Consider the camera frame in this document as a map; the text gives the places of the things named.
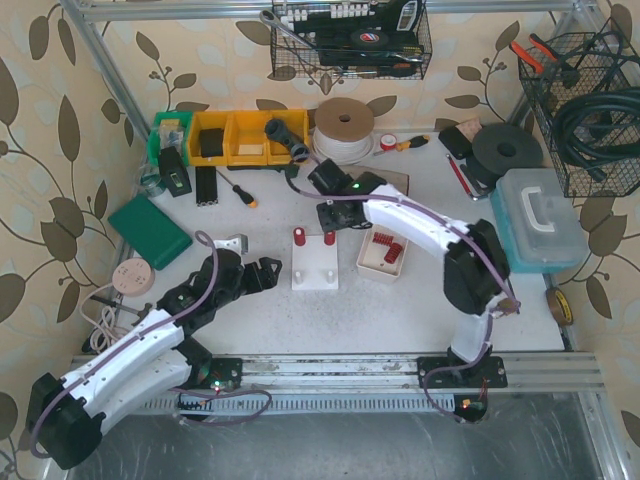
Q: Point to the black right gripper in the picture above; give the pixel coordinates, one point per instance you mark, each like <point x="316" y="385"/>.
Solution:
<point x="331" y="217"/>

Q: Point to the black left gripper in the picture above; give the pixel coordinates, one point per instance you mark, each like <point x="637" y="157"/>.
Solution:
<point x="251" y="276"/>

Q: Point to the red spring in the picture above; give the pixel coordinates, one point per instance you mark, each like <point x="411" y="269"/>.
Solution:
<point x="330" y="238"/>
<point x="382" y="238"/>
<point x="299" y="236"/>
<point x="393" y="253"/>

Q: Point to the white peg base plate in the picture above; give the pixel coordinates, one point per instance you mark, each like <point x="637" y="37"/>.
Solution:
<point x="315" y="265"/>

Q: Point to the cream parts tray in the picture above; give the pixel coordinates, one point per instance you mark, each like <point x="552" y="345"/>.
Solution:
<point x="370" y="261"/>

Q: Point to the beige work glove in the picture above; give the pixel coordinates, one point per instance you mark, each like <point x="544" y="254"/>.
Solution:
<point x="400" y="181"/>

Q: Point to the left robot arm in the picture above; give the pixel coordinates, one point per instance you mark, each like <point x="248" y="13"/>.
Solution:
<point x="68" y="417"/>

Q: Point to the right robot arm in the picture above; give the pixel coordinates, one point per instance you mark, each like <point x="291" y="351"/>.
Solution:
<point x="475" y="267"/>

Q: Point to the red tape roll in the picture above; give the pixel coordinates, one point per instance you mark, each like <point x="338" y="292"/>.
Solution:
<point x="387" y="142"/>

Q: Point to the black pipe fitting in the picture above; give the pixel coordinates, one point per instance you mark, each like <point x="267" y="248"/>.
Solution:
<point x="277" y="131"/>

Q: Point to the black aluminium extrusion profile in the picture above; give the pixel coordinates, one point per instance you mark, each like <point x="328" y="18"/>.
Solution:
<point x="206" y="186"/>

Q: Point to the black battery charger box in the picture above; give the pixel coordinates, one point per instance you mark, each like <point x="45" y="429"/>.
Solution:
<point x="173" y="172"/>

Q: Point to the yellow storage bin row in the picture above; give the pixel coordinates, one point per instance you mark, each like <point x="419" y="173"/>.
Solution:
<point x="237" y="138"/>

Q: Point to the black sponge block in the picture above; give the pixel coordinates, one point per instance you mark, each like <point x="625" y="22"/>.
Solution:
<point x="456" y="143"/>

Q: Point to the green storage bin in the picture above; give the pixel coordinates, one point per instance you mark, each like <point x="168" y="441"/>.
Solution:
<point x="169" y="129"/>

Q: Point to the black filament spool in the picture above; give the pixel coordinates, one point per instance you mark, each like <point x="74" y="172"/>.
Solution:
<point x="498" y="148"/>

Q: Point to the brass padlock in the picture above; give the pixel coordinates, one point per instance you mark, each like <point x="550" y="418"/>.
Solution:
<point x="506" y="307"/>

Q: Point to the clear teal toolbox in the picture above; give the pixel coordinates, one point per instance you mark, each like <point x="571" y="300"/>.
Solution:
<point x="537" y="225"/>

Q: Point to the yellow black tape roll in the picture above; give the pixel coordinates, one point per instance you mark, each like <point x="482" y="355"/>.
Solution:
<point x="559" y="307"/>

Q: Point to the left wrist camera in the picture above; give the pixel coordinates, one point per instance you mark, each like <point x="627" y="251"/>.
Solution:
<point x="238" y="243"/>

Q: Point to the black orange handled screwdriver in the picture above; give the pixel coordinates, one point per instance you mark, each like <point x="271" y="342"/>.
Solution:
<point x="243" y="195"/>

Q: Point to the white cable spool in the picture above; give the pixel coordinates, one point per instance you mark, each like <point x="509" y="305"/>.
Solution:
<point x="343" y="131"/>

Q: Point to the red handled tool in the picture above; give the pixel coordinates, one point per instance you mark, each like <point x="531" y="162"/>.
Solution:
<point x="473" y="189"/>

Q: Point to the wall wire basket with tools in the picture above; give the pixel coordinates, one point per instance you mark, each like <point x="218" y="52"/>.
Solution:
<point x="348" y="39"/>

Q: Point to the wire basket with black hose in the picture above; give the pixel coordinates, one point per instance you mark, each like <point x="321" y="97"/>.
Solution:
<point x="583" y="89"/>

